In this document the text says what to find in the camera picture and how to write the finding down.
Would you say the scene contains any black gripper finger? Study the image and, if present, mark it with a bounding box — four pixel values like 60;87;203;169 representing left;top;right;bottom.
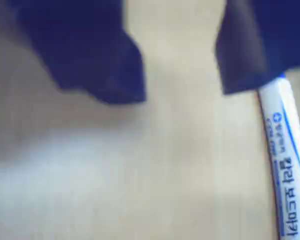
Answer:
214;0;300;96
4;0;147;105

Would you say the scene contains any blue and white marker pen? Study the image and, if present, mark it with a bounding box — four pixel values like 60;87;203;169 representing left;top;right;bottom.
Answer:
256;71;300;240

